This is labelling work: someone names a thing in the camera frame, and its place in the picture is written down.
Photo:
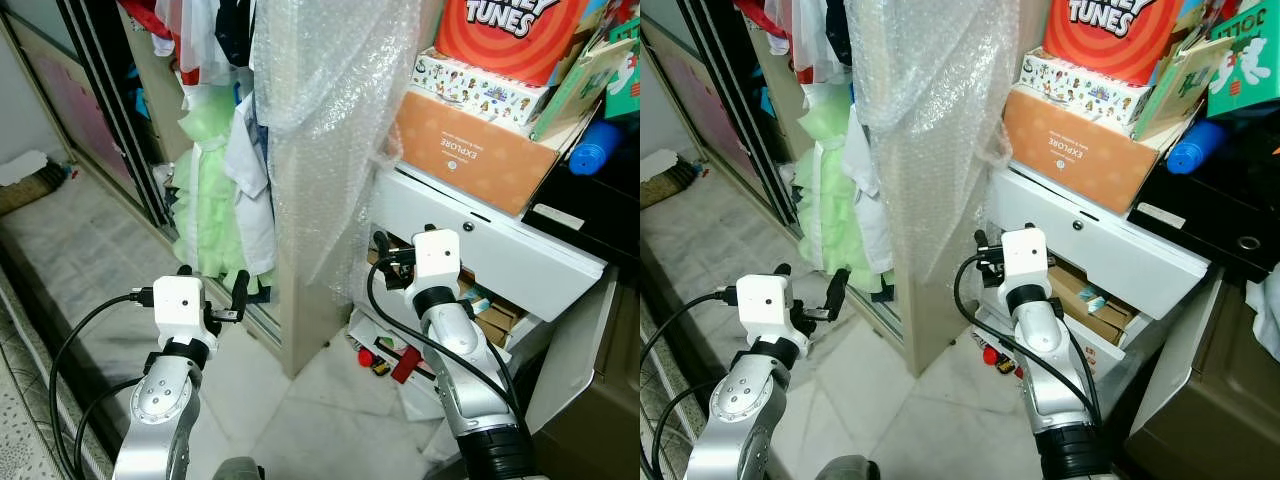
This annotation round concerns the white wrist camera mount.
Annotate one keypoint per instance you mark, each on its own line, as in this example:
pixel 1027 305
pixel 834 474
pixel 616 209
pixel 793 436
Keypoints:
pixel 180 300
pixel 1025 258
pixel 765 300
pixel 437 258

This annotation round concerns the small red ball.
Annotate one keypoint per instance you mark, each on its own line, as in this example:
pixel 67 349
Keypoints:
pixel 365 357
pixel 990 354

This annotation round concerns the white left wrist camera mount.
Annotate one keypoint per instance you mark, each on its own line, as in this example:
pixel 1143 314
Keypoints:
pixel 765 300
pixel 180 300

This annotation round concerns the orange Looney Tunes box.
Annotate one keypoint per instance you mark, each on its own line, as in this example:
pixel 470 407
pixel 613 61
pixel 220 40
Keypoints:
pixel 510 35
pixel 1110 35

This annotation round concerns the thin green picture book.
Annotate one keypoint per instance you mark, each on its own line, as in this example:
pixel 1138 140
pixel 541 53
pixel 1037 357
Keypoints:
pixel 575 85
pixel 1180 85

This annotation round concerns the blue plastic bottle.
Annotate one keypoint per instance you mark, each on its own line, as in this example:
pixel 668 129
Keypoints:
pixel 1195 148
pixel 595 148

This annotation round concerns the red toy block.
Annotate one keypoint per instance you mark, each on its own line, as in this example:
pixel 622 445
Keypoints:
pixel 405 365

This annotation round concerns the pink panel sliding door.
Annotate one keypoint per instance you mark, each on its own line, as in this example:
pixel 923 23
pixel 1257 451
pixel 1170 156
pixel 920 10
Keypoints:
pixel 70 110
pixel 700 100

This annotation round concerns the orange Explore cardboard box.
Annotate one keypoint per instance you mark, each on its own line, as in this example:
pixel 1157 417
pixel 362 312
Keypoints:
pixel 460 150
pixel 1070 150

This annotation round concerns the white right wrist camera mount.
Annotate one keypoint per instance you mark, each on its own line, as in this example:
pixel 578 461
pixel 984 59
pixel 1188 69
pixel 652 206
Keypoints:
pixel 1025 258
pixel 437 258

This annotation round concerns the white leaning board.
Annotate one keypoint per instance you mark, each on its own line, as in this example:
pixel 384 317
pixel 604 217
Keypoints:
pixel 575 350
pixel 1180 350

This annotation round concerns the brown cabinet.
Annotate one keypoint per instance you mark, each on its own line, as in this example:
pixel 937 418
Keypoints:
pixel 600 420
pixel 1220 400

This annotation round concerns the small brown cardboard box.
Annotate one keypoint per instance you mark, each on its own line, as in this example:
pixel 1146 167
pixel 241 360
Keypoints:
pixel 495 315
pixel 1095 305

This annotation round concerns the white cloth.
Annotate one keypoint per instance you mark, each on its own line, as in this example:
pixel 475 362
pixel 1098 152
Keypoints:
pixel 1265 310

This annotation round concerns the clear bubble wrap sheet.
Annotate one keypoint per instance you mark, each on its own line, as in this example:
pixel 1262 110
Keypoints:
pixel 930 100
pixel 330 100

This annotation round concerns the green Jolly book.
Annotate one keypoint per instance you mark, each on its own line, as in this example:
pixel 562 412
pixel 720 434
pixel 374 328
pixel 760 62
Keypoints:
pixel 1245 65
pixel 625 75

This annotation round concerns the white cartoon print box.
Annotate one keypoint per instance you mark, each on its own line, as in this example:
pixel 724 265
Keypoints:
pixel 1075 90
pixel 470 85

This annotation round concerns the black framed sliding door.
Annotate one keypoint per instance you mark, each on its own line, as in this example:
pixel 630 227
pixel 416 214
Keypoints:
pixel 110 100
pixel 735 100

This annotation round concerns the white drawer cabinet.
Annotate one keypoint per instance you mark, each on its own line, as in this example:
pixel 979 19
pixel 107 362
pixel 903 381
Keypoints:
pixel 510 250
pixel 1120 250

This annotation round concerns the navy hanging garment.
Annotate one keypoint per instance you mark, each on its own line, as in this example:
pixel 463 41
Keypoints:
pixel 235 30
pixel 842 30

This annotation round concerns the black printer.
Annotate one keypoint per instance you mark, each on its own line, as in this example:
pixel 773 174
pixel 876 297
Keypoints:
pixel 595 215
pixel 1220 215

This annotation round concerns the small yellow black toy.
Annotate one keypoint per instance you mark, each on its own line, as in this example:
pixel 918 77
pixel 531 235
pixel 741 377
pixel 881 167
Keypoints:
pixel 1005 366
pixel 380 368

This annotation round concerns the white sheer hanging garment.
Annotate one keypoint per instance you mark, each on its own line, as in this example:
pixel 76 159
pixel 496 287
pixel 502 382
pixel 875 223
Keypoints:
pixel 195 40
pixel 810 40

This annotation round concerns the light green frilly dress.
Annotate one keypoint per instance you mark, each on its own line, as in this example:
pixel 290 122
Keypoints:
pixel 210 200
pixel 830 200

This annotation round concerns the white hanging shirt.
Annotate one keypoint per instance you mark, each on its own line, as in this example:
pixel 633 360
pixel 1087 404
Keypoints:
pixel 868 180
pixel 255 180

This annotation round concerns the grey robot left leg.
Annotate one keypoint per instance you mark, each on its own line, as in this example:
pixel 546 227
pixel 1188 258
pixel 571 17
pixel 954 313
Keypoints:
pixel 235 470
pixel 848 470

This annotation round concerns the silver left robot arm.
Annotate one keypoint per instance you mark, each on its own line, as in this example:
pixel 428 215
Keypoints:
pixel 160 410
pixel 745 410

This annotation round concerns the red hanging garment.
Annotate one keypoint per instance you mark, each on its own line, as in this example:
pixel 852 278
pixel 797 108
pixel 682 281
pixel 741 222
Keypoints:
pixel 765 12
pixel 150 15

